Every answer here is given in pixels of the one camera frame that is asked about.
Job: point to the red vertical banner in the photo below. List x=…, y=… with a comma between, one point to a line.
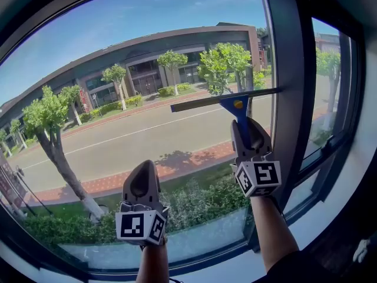
x=84, y=100

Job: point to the dark brown building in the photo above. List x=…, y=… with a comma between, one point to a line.
x=147, y=55

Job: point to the blue squeegee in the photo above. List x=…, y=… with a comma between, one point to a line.
x=238, y=105

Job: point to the narrow side window pane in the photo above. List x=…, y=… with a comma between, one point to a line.
x=324, y=84

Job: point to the green hedge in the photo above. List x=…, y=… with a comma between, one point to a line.
x=200, y=199

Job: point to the large window glass pane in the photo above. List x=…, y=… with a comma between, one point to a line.
x=117, y=25

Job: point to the person's black sleeve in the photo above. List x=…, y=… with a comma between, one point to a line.
x=294, y=270

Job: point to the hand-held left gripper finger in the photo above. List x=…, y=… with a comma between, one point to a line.
x=155, y=187
x=126, y=187

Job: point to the small brown building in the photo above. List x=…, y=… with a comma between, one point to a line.
x=327, y=43

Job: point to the person's right forearm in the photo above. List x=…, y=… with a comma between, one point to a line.
x=271, y=231

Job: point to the black lamp post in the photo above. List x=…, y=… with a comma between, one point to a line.
x=20, y=172

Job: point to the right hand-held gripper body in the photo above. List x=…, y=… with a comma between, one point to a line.
x=265, y=174

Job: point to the white window sill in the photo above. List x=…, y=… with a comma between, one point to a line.
x=312, y=228

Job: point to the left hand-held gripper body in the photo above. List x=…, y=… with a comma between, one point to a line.
x=132, y=225

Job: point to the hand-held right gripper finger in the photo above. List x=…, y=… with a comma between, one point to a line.
x=237, y=143
x=260, y=140

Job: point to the window with dark frame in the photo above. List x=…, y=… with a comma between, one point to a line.
x=285, y=55

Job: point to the white cloth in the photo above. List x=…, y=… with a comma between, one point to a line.
x=361, y=250

